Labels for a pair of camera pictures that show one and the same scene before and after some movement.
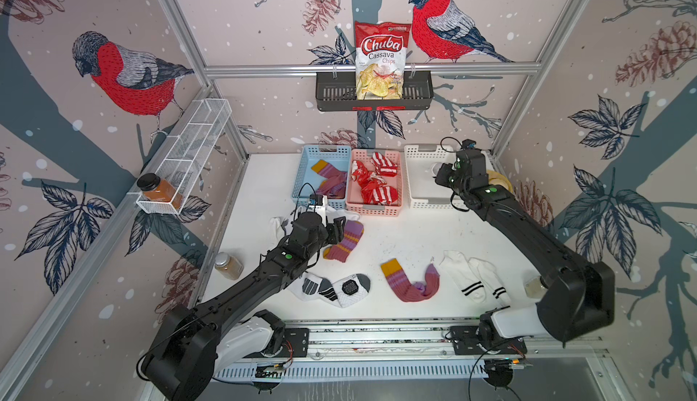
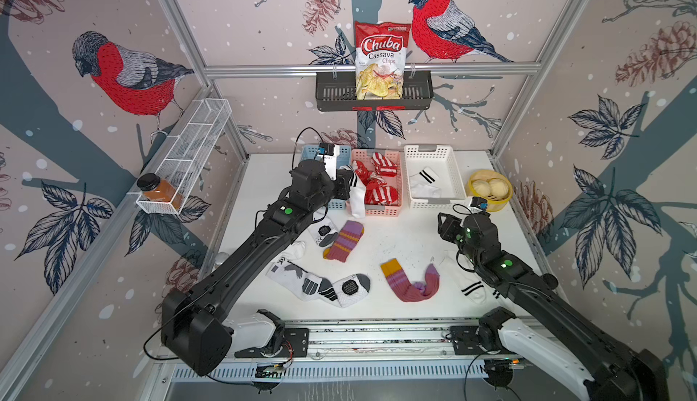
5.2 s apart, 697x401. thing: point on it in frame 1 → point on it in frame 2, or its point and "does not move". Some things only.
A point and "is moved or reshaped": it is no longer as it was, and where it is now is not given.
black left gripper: [336, 230] → [343, 180]
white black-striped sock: [458, 268] does not move
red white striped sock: [383, 165] does not move
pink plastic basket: [355, 203] does not move
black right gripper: [444, 170] → [449, 226]
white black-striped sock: [332, 212] → [357, 194]
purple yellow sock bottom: [402, 286] does not move
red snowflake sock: [359, 172] does not move
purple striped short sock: [353, 230] does not move
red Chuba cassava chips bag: [380, 59] does not move
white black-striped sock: [488, 271] is moved or reshaped
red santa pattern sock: [378, 193] does not move
